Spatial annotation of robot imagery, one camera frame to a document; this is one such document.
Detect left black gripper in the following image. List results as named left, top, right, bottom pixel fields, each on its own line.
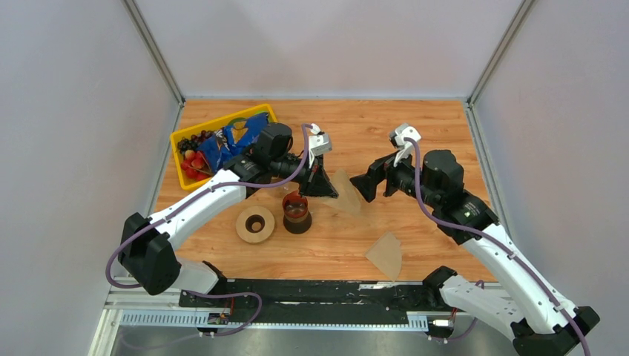
left=271, top=151, right=339, bottom=200

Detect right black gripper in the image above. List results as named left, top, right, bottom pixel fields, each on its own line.
left=349, top=143, right=440, bottom=209

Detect brown paper filter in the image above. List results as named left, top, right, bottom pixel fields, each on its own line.
left=321, top=169, right=361, bottom=216
left=364, top=231, right=402, bottom=282

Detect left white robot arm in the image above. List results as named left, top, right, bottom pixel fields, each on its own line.
left=105, top=122, right=338, bottom=307

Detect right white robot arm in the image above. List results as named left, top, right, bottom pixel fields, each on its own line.
left=351, top=150, right=600, bottom=355

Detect brown glass dripper on base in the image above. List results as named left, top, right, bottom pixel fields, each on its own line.
left=282, top=191, right=312, bottom=234

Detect blue chips bag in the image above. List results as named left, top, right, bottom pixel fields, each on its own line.
left=197, top=112, right=269, bottom=174

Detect red strawberries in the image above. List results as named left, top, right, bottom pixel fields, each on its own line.
left=180, top=150, right=211, bottom=182

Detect yellow plastic basket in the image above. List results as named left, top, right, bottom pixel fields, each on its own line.
left=170, top=104, right=278, bottom=192

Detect dark grapes bunch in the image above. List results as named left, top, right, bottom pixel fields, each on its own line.
left=177, top=130, right=214, bottom=155

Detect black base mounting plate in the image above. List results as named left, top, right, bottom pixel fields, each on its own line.
left=179, top=279, right=452, bottom=325

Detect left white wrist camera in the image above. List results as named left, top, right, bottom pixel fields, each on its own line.
left=308, top=123, right=332, bottom=168

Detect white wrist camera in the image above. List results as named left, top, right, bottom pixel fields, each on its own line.
left=389, top=123, right=422, bottom=167
left=308, top=123, right=332, bottom=168

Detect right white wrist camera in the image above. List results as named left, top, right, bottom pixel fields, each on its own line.
left=389, top=123, right=422, bottom=167

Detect wooden dripper ring on table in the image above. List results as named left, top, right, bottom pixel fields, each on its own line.
left=235, top=205, right=276, bottom=245

